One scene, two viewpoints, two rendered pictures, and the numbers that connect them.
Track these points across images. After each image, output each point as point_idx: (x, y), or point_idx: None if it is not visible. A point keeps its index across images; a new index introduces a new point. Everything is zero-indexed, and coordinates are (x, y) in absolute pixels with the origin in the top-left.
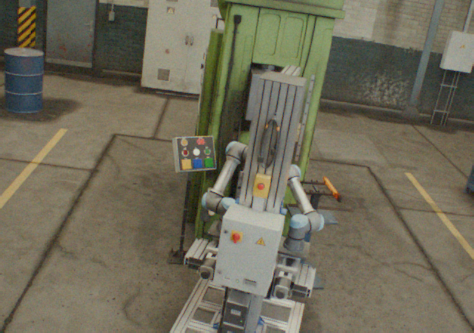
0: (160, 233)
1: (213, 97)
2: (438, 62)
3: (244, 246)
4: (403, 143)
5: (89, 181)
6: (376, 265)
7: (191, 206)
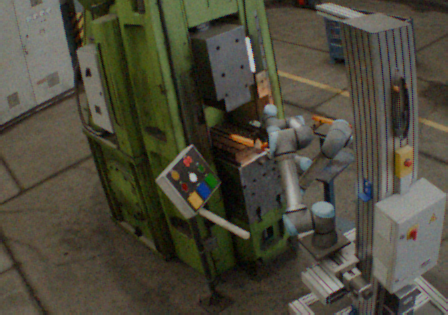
0: (161, 291)
1: (136, 98)
2: None
3: (419, 235)
4: None
5: (27, 280)
6: None
7: (163, 242)
